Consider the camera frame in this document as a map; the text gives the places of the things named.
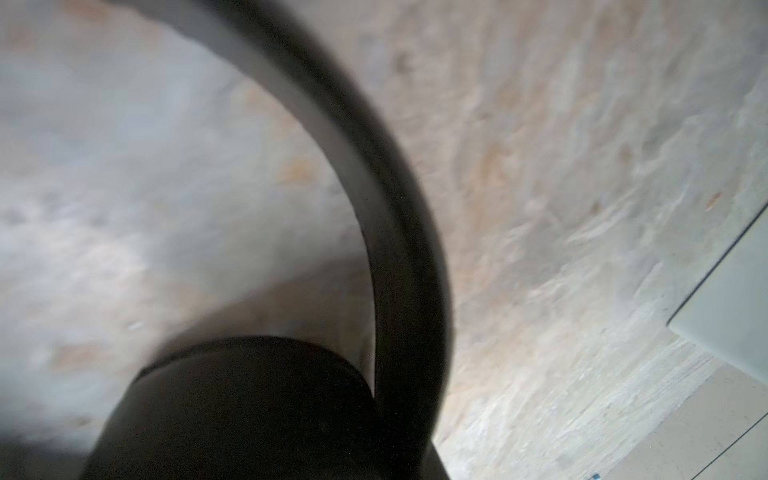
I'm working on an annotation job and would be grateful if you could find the white compartment storage box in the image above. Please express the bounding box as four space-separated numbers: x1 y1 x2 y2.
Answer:
667 208 767 383

